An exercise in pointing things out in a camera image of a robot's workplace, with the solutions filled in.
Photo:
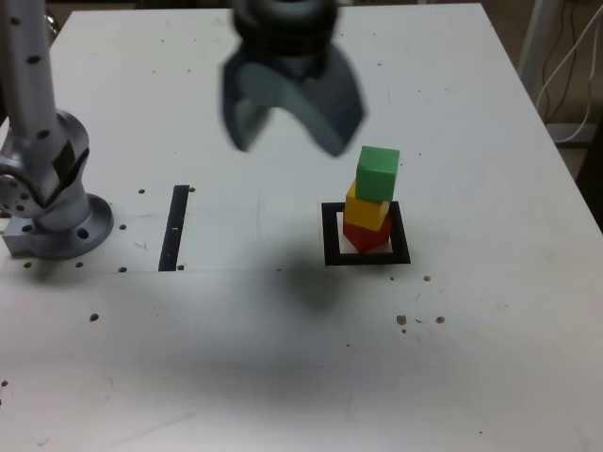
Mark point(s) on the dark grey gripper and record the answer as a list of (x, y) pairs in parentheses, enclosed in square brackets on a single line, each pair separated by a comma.
[(297, 68)]

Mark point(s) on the green cube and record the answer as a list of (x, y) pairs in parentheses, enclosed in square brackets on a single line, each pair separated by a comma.
[(377, 174)]

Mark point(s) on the yellow cube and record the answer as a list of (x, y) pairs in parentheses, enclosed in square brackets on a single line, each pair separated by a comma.
[(363, 214)]

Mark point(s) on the red cube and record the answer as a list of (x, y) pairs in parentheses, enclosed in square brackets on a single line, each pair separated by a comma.
[(365, 241)]

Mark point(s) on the black tape square outline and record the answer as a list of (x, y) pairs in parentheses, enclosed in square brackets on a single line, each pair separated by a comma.
[(367, 260)]

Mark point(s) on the black tape strip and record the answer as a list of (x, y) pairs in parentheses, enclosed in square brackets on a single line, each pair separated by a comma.
[(172, 235)]

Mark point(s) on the white post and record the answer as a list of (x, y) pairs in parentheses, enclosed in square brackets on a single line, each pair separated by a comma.
[(530, 37)]

